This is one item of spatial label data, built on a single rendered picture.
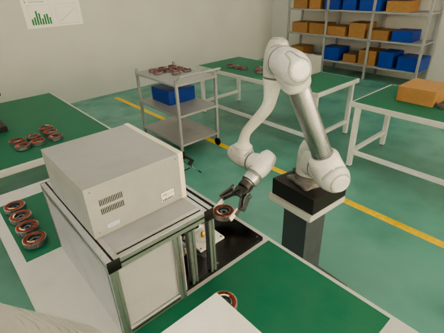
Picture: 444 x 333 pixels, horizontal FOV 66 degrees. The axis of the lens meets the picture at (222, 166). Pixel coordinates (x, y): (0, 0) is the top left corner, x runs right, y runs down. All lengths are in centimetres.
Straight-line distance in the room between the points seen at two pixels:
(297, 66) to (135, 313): 113
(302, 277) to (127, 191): 83
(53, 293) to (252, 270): 86
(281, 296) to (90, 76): 602
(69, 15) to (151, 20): 157
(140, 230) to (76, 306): 48
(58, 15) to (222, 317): 623
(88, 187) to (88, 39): 582
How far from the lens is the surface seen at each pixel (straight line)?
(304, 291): 154
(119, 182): 122
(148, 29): 742
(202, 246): 167
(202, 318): 87
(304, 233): 213
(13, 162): 298
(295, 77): 144
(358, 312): 153
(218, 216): 173
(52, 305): 165
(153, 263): 131
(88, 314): 156
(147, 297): 139
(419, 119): 358
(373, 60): 773
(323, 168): 172
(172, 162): 131
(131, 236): 126
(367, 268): 282
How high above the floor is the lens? 189
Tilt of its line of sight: 29 degrees down
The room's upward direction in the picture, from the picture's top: 2 degrees counter-clockwise
